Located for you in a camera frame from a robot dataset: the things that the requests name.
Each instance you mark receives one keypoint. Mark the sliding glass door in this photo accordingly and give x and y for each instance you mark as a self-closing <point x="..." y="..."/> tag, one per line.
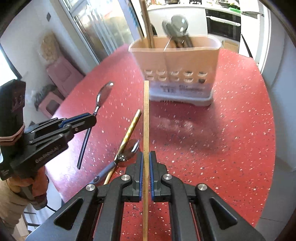
<point x="97" y="25"/>

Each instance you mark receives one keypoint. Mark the pink folding chair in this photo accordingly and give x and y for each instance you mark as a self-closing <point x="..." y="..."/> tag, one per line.
<point x="62" y="74"/>

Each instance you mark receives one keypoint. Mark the gold patterned chopstick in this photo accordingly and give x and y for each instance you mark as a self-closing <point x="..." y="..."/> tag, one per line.
<point x="131" y="125"/>

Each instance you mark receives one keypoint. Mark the dark metal tray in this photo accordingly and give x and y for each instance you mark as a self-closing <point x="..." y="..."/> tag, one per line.
<point x="252" y="14"/>

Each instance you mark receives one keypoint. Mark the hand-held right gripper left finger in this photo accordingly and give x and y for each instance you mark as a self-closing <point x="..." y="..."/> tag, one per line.
<point x="138" y="178"/>

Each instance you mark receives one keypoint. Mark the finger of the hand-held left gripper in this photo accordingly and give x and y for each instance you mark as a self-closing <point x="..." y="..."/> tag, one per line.
<point x="76" y="117"/>
<point x="81" y="125"/>

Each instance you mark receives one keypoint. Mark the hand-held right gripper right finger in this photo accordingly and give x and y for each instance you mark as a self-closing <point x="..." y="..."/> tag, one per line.
<point x="153" y="180"/>

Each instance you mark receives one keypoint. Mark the person's left forearm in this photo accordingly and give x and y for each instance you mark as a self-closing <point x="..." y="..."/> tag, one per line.
<point x="9" y="204"/>

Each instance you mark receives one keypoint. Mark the beaded seat cushion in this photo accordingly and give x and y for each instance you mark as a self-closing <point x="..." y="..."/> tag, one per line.
<point x="49" y="46"/>

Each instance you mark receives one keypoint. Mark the white kitchen cabinets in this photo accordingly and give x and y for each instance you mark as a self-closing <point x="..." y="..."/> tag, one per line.
<point x="175" y="14"/>

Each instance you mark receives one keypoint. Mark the beige plastic utensil holder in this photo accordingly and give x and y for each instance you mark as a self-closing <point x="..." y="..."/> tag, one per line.
<point x="185" y="60"/>

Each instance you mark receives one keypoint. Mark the pink stool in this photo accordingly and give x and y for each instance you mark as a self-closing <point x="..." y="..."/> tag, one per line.
<point x="49" y="105"/>

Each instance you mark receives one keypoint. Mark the cardboard box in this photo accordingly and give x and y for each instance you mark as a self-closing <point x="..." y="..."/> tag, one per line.
<point x="231" y="45"/>

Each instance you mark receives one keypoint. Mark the black built-in oven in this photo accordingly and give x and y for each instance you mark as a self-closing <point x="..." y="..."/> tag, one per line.
<point x="219" y="25"/>

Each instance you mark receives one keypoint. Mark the person's left hand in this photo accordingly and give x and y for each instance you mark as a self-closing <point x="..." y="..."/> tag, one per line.
<point x="39" y="185"/>

